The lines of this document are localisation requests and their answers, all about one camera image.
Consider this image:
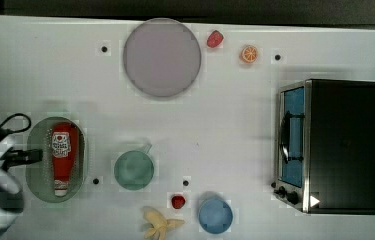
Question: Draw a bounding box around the blue bowl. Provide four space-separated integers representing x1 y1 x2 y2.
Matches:
198 197 233 234

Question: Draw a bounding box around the orange slice toy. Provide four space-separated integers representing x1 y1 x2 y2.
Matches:
240 45 258 64

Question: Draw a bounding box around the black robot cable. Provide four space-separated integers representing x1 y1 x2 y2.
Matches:
0 112 32 135

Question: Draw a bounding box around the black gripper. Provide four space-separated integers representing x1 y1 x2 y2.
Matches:
0 128 44 172

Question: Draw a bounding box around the large red strawberry toy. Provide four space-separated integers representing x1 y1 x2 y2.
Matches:
206 30 224 48

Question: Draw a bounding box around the small red strawberry toy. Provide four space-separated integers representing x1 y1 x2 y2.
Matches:
171 195 186 209

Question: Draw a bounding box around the red ketchup bottle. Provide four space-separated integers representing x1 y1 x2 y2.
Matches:
51 122 78 197

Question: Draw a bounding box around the grey round plate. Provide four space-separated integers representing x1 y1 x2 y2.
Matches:
123 18 201 97

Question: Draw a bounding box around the green oval strainer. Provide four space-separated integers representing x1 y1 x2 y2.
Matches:
26 117 86 203

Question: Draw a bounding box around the green metal cup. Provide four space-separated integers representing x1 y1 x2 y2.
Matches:
114 144 155 191

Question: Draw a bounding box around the black toaster oven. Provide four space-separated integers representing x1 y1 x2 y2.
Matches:
271 79 375 215

